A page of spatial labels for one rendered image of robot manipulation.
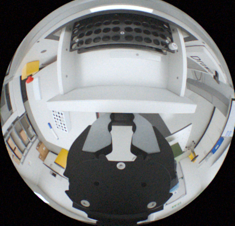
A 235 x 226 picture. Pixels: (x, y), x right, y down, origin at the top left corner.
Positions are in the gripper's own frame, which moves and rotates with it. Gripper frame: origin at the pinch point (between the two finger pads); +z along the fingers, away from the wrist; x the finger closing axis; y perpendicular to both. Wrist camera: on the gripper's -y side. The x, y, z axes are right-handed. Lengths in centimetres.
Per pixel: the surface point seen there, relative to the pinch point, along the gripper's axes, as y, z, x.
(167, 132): 31, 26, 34
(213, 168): 180, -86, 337
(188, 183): 305, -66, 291
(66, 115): 9.3, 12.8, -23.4
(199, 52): -15.0, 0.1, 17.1
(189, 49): -15.8, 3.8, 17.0
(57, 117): 9.7, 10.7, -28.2
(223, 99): -8, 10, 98
